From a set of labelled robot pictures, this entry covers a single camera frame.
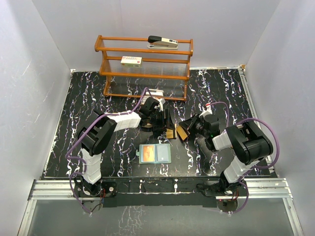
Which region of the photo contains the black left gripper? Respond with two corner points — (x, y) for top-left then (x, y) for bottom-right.
(149, 110), (174, 132)

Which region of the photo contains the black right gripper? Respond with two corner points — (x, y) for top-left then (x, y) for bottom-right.
(179, 113), (209, 138)

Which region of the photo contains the brown gold credit card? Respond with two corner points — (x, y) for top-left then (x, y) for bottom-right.
(177, 125), (189, 141)

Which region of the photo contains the orange VIP credit card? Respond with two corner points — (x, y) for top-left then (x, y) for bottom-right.
(142, 145), (155, 163)

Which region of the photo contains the mint green card holder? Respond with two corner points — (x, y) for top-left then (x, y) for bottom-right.
(136, 144), (171, 164)

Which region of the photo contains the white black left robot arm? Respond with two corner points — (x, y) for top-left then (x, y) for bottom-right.
(78, 97), (176, 196)

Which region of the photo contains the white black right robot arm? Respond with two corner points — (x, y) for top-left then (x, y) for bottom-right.
(178, 114), (273, 195)

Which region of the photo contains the beige oval card tray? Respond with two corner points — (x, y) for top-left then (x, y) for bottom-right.
(141, 122), (153, 128)

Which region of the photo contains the wooden three-tier shelf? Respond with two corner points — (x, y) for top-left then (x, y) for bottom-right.
(94, 35), (193, 101)

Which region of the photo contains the white red staples box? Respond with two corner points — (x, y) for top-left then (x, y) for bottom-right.
(121, 56), (142, 68)

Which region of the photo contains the black front base bar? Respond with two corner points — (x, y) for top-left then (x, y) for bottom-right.
(101, 177), (223, 207)

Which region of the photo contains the black grey stapler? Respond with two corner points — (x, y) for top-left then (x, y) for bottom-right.
(147, 35), (178, 50)

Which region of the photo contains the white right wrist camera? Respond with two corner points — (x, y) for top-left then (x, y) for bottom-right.
(199, 103), (213, 118)

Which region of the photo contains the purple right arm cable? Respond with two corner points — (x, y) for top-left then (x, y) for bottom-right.
(204, 101), (281, 214)

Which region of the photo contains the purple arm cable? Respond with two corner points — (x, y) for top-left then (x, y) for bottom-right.
(204, 101), (281, 214)
(65, 87), (152, 214)

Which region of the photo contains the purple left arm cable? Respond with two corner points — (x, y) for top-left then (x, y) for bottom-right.
(65, 87), (152, 214)

